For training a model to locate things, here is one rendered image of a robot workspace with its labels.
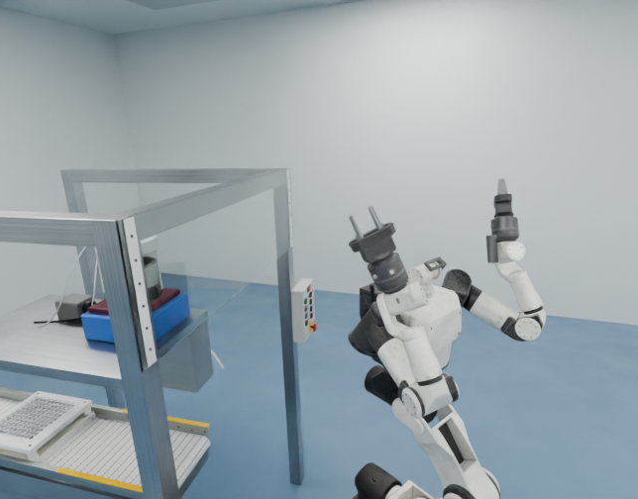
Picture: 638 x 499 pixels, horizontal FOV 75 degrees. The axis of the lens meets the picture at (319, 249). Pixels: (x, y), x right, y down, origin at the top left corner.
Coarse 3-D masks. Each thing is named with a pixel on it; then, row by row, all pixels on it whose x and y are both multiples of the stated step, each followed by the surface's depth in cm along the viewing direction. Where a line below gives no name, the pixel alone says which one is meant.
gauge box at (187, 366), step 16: (192, 336) 122; (208, 336) 131; (176, 352) 123; (192, 352) 122; (208, 352) 131; (160, 368) 127; (176, 368) 125; (192, 368) 123; (208, 368) 132; (176, 384) 127; (192, 384) 125
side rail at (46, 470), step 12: (0, 456) 127; (12, 456) 127; (12, 468) 126; (24, 468) 124; (36, 468) 123; (48, 468) 122; (60, 480) 121; (72, 480) 119; (84, 480) 118; (120, 492) 115; (132, 492) 114
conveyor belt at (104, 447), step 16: (0, 400) 160; (96, 416) 149; (80, 432) 141; (96, 432) 141; (112, 432) 141; (128, 432) 141; (176, 432) 140; (64, 448) 134; (80, 448) 134; (96, 448) 134; (112, 448) 134; (128, 448) 134; (176, 448) 133; (192, 448) 133; (64, 464) 128; (80, 464) 127; (96, 464) 127; (112, 464) 127; (128, 464) 127; (176, 464) 126; (192, 464) 128; (128, 480) 121
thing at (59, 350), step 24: (24, 312) 131; (48, 312) 130; (0, 336) 116; (24, 336) 115; (48, 336) 115; (72, 336) 115; (0, 360) 103; (24, 360) 103; (48, 360) 102; (72, 360) 102; (96, 360) 102; (96, 384) 97; (120, 384) 94
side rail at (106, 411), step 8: (0, 392) 160; (8, 392) 159; (16, 392) 158; (24, 392) 158; (96, 408) 148; (104, 408) 148; (112, 408) 147; (112, 416) 147; (120, 416) 146; (128, 416) 145; (168, 424) 141; (176, 424) 140; (184, 424) 139; (192, 432) 139; (200, 432) 138; (208, 432) 137
